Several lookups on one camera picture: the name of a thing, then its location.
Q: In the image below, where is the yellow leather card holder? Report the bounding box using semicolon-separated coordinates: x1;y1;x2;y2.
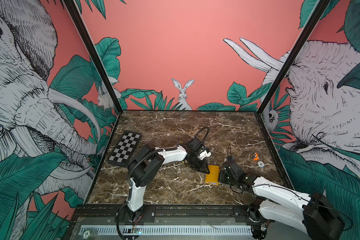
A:
205;165;220;186

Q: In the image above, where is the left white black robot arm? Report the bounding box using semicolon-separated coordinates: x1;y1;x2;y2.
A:
126;138;212;213

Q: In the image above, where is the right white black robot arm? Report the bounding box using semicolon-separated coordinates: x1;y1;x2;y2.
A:
219;156;346;240

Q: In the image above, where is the orange small clip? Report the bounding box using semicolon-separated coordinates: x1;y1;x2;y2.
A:
253;153;260;161

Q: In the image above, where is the small white round disc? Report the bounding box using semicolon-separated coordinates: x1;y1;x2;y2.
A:
258;161;265;168

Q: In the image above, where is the black white checkerboard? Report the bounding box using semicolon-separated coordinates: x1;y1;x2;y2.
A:
108;131;142;168

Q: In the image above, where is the black front rail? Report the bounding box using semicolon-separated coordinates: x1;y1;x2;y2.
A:
74;204;313;223

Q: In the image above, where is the white slotted cable duct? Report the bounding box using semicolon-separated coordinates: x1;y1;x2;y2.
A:
78;225;252;239

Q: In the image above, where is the left black frame post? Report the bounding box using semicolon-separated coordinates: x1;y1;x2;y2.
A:
64;0;123;115

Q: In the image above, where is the black frame post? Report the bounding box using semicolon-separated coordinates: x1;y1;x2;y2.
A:
64;0;123;115
257;0;330;115

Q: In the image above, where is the right black frame post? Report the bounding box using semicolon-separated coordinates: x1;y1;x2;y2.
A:
257;0;330;115

